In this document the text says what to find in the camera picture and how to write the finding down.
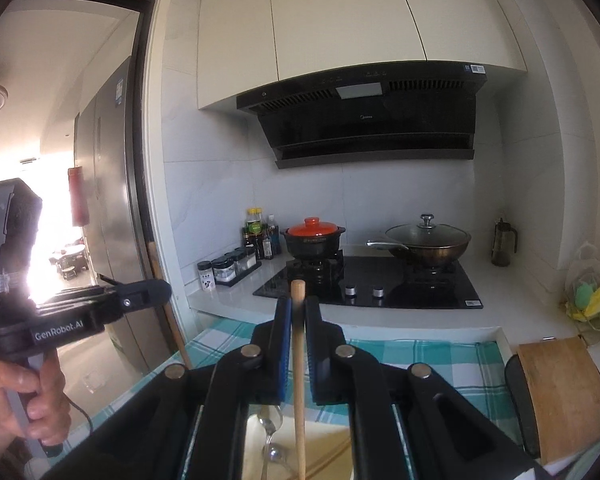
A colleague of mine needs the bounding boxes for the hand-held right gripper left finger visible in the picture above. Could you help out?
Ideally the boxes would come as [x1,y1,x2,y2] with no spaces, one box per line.
[27,296,295,480]

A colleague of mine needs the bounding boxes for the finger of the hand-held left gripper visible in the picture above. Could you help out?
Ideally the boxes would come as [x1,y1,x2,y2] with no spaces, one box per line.
[95,279,172,321]

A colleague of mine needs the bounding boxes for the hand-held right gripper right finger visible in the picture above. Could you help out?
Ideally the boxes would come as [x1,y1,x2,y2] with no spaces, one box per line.
[304,296,556,480]

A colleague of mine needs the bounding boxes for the wooden chopstick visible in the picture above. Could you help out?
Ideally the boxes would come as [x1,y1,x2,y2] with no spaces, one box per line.
[290,280,308,480]

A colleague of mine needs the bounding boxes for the long metal spoon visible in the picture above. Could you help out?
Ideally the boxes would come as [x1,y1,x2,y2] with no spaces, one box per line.
[257,405,285,480]

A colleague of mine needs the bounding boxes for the cream ribbed utensil holder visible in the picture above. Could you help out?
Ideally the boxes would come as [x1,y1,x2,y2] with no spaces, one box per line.
[180,402,353,480]

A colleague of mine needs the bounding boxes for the person's left hand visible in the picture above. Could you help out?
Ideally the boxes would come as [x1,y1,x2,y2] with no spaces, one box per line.
[0,354,69,450]

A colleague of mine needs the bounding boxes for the white-labelled spice jar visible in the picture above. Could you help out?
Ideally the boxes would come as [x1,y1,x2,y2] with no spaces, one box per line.
[197,260,216,292]

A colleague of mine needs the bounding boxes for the rack of spice jars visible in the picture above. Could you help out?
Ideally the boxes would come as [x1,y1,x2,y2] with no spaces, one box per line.
[212,247,261,287]

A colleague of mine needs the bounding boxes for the black clay pot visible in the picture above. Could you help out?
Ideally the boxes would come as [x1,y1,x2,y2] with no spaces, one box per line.
[280,227,347,262]

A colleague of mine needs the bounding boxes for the black gas stove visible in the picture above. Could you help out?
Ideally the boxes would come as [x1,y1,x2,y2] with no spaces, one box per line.
[252,250,484,310]

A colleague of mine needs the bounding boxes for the stainless steel refrigerator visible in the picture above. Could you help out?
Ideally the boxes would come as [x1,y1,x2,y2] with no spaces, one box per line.
[74,55,153,377]

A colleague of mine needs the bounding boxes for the teal checkered tablecloth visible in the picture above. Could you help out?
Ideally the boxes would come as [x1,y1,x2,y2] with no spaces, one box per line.
[182,320,527,447]

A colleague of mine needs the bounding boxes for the dark sauce bottle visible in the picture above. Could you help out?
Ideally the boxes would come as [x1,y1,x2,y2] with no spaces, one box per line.
[264,215,282,257]

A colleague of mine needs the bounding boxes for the orange pot lid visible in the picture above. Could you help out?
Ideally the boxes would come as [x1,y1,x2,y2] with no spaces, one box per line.
[286,217,342,237]

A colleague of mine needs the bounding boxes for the yellow-capped oil bottle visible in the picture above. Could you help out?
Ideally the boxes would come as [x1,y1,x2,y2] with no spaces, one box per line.
[243,207,265,261]

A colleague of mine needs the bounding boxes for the dark wok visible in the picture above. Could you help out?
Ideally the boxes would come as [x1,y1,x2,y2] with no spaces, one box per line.
[366,232,472,267]

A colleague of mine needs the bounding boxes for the glass wok lid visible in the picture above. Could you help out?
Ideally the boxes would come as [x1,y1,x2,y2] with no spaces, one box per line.
[385,214,469,249]

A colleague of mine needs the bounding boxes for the dark glass pitcher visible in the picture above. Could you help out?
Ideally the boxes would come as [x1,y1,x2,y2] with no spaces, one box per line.
[491,218,519,267]

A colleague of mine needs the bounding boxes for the black range hood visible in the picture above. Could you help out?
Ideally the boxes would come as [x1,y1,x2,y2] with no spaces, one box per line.
[236,63,486,170]

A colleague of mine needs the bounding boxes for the wooden cutting board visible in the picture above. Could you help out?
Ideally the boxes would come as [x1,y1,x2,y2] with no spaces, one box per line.
[517,337,600,466]

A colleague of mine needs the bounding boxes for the yellow-green plastic bags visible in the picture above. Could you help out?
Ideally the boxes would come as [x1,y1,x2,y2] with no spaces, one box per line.
[561,242,600,335]

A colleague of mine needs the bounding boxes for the white upper cabinets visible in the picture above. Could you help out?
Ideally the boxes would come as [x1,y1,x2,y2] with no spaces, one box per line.
[197,0,529,111]

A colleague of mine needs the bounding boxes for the red wall hanging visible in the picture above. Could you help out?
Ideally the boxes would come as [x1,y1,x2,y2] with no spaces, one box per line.
[68,166,90,227]

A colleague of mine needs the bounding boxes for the black cable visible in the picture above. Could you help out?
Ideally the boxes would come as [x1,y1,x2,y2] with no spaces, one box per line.
[62,394,94,435]

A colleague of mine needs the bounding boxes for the dark door frame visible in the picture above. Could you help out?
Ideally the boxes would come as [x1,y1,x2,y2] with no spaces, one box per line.
[15,0,165,311]

